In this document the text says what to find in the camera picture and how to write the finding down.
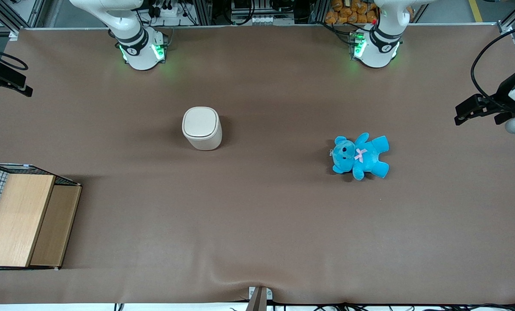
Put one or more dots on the wooden shelf box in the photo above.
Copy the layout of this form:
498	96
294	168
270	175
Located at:
17	216

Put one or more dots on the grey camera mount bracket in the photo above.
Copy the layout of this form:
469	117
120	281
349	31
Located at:
259	298

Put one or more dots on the brown table cloth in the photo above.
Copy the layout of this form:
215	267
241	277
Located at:
283	224

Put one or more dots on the white trash can body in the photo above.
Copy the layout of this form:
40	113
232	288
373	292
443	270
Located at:
205	143

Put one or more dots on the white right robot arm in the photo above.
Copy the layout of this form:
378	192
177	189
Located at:
138	47

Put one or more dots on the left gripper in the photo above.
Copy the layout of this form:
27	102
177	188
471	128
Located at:
498	102

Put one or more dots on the blue teddy bear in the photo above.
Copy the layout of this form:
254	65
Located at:
367	153

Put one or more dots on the white power strip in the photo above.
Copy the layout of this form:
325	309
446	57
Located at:
165	10

